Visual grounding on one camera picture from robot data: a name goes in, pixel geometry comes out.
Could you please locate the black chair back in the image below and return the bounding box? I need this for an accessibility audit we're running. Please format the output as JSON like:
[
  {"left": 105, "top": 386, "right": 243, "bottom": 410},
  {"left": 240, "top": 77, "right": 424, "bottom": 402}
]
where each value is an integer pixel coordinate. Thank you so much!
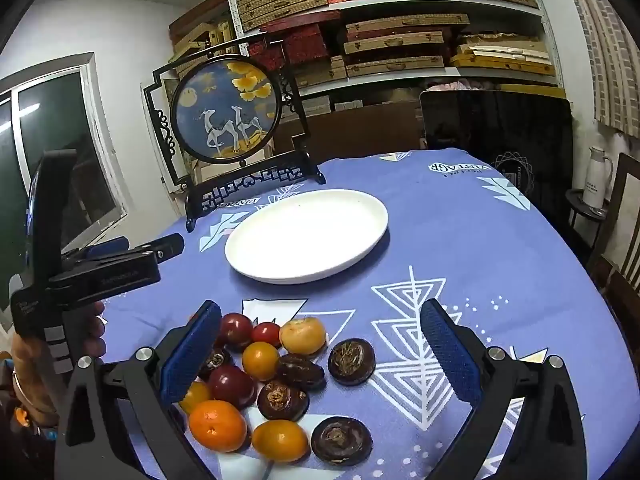
[{"left": 419, "top": 88, "right": 573, "bottom": 233}]

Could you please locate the orange tangerine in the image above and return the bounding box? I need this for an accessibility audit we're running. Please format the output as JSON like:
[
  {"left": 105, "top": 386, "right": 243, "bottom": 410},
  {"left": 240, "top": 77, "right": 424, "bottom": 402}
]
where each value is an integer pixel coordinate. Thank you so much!
[{"left": 188, "top": 400, "right": 248, "bottom": 452}]

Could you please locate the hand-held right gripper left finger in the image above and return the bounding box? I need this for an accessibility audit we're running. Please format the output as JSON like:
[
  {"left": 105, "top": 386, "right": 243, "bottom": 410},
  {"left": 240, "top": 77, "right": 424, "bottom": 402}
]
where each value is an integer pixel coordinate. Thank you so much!
[{"left": 54, "top": 301, "right": 223, "bottom": 480}]

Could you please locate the small red cherry tomato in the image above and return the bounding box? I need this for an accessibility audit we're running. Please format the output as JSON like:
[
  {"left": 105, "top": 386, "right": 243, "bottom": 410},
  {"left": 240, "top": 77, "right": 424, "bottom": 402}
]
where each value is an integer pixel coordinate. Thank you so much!
[{"left": 251, "top": 322, "right": 282, "bottom": 348}]

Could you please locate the person's left hand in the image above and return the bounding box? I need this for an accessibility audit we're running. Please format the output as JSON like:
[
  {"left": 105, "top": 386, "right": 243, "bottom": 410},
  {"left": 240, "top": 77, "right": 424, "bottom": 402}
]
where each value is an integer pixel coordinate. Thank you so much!
[{"left": 11, "top": 299, "right": 107, "bottom": 427}]

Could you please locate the white oval plate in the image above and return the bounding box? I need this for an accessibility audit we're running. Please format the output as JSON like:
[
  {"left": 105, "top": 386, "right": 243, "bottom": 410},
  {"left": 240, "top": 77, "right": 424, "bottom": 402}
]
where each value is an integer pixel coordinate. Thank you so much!
[{"left": 224, "top": 189, "right": 389, "bottom": 285}]

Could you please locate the dark brown water chestnut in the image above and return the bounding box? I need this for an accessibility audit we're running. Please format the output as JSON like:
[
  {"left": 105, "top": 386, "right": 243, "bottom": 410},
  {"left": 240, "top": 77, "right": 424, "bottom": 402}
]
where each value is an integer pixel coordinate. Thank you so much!
[
  {"left": 257, "top": 379, "right": 310, "bottom": 422},
  {"left": 199, "top": 347, "right": 234, "bottom": 381},
  {"left": 327, "top": 338, "right": 377, "bottom": 387},
  {"left": 310, "top": 416, "right": 374, "bottom": 465},
  {"left": 275, "top": 353, "right": 326, "bottom": 392}
]

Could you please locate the round embroidered screen ornament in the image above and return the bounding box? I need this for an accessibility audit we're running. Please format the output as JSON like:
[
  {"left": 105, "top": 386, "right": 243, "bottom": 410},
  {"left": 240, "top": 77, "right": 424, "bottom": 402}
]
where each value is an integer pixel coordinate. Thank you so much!
[{"left": 143, "top": 34, "right": 327, "bottom": 233}]

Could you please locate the yellow-orange tomato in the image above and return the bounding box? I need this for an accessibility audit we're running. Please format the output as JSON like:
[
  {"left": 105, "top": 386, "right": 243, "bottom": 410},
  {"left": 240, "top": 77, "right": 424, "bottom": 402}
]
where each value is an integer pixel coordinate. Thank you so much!
[
  {"left": 242, "top": 341, "right": 281, "bottom": 382},
  {"left": 178, "top": 381, "right": 213, "bottom": 415},
  {"left": 251, "top": 419, "right": 309, "bottom": 463}
]

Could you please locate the brown cardboard box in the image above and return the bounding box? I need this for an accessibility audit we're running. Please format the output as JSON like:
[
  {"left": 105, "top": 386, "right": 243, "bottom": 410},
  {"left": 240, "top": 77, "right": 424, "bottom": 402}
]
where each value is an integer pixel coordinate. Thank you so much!
[{"left": 272, "top": 101, "right": 426, "bottom": 165}]

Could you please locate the dark red tomato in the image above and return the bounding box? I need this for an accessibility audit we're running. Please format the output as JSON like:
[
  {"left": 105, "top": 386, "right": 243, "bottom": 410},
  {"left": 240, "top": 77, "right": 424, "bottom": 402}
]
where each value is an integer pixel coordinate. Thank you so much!
[
  {"left": 220, "top": 312, "right": 255, "bottom": 352},
  {"left": 207, "top": 364, "right": 258, "bottom": 409}
]

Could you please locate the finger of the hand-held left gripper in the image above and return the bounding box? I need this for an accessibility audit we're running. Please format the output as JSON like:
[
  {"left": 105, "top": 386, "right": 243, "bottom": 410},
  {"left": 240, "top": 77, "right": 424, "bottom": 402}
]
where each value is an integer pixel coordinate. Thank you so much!
[
  {"left": 64, "top": 233, "right": 185, "bottom": 267},
  {"left": 47, "top": 252, "right": 162, "bottom": 292}
]

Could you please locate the white thermos jug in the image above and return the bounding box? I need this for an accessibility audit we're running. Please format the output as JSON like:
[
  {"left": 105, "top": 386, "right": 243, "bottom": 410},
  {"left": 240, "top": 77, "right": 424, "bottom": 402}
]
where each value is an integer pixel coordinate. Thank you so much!
[{"left": 581, "top": 146, "right": 614, "bottom": 213}]

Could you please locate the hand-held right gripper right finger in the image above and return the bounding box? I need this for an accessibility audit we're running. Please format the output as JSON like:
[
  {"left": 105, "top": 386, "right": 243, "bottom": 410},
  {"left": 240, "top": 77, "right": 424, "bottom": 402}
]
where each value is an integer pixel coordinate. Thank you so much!
[{"left": 419, "top": 299, "right": 588, "bottom": 480}]

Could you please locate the pale orange round fruit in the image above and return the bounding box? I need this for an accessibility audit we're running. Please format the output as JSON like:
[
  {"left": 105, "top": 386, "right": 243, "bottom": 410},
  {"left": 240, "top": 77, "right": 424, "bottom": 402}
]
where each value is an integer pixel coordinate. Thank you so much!
[{"left": 279, "top": 317, "right": 328, "bottom": 356}]

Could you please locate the stack of red boxes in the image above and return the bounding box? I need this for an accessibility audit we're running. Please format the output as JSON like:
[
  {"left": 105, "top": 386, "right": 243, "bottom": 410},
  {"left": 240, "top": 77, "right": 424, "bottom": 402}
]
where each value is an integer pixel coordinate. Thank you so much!
[{"left": 247, "top": 12, "right": 343, "bottom": 67}]

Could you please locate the stack of pale wooden boxes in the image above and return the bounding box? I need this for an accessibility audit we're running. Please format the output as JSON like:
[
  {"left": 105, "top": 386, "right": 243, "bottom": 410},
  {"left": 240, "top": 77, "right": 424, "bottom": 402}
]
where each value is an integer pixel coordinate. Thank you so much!
[{"left": 451, "top": 32, "right": 557, "bottom": 77}]

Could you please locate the wooden chair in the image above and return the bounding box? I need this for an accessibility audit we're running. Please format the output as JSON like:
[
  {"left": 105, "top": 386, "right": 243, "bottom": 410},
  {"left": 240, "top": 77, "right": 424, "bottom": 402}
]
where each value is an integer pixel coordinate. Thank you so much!
[{"left": 585, "top": 152, "right": 640, "bottom": 331}]

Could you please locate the small black side table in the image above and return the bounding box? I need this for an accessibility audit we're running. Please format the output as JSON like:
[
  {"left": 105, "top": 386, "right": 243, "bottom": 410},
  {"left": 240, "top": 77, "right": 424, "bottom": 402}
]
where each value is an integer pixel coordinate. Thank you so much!
[{"left": 565, "top": 189, "right": 611, "bottom": 256}]

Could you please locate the window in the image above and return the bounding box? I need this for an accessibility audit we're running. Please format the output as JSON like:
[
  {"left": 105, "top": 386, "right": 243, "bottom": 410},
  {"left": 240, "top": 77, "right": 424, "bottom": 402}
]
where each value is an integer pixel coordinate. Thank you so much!
[{"left": 0, "top": 52, "right": 133, "bottom": 326}]

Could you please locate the striped beige curtain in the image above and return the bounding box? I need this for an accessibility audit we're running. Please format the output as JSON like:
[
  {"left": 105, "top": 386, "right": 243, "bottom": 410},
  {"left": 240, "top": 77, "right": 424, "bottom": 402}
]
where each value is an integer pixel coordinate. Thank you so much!
[{"left": 557, "top": 0, "right": 640, "bottom": 140}]

